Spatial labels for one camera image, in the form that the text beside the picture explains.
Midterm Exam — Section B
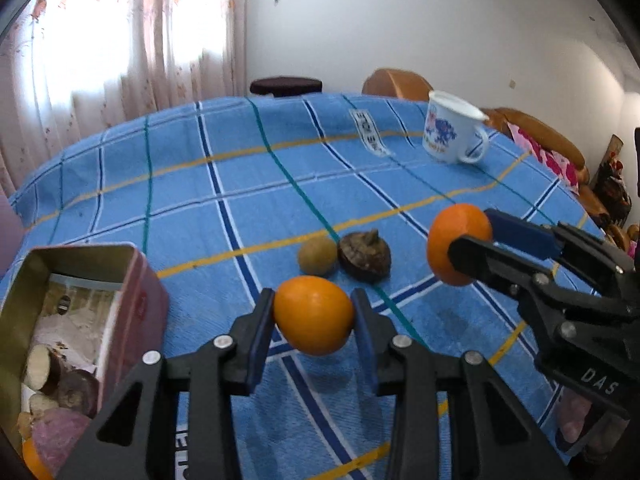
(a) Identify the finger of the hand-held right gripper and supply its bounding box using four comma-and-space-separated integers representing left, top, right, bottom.
447, 233, 602, 342
484, 208, 632, 292

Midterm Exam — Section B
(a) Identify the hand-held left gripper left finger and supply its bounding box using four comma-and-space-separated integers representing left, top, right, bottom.
55, 287, 276, 480

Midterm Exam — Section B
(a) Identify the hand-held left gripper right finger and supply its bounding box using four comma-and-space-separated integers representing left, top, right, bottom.
350, 287, 571, 480

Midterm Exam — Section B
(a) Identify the medium orange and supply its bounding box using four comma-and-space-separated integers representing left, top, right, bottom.
426, 203, 494, 287

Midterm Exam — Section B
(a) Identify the large orange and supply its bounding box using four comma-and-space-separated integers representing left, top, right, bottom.
273, 276, 356, 357

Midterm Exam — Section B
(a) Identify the rectangular metal tin box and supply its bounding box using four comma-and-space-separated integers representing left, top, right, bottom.
0, 242, 170, 473

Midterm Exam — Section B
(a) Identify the round purple sweet potato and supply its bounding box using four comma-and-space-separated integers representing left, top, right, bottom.
31, 407, 93, 476

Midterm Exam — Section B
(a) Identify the cut sweet potato half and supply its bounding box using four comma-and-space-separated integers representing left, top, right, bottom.
22, 345, 63, 395

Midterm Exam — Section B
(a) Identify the cut brown sweet potato piece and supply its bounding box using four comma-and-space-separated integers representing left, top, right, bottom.
27, 392, 61, 417

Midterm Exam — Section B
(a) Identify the small orange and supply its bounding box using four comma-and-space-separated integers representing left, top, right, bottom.
21, 437, 53, 480

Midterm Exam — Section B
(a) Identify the person's right hand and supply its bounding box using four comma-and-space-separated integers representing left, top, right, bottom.
552, 392, 608, 458

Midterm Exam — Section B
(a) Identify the pink flowered cloth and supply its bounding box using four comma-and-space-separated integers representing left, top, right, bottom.
509, 122, 581, 196

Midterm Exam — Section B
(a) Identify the dark brown fruit with stem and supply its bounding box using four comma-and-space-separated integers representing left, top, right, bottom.
337, 229, 392, 281

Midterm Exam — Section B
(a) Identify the brown wooden sofa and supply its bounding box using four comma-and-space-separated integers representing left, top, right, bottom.
481, 106, 608, 223

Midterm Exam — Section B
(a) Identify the small yellow-brown fruit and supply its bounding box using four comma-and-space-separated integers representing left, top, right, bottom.
298, 237, 337, 277

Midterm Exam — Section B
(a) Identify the dark flowered cloth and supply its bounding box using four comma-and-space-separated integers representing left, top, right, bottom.
594, 134, 640, 261

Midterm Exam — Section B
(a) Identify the white mug with blue print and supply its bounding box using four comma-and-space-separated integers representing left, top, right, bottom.
421, 90, 491, 165

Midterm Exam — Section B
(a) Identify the blue checked tablecloth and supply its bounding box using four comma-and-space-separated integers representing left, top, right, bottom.
0, 92, 608, 480

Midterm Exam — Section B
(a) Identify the brown leather armchair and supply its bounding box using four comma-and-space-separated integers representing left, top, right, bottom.
361, 67, 434, 102

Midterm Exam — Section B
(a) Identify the dark round stool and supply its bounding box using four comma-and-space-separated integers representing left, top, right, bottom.
249, 76, 322, 98

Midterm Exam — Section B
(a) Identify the sheer flowered curtain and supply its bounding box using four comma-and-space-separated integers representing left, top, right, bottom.
0, 0, 249, 197

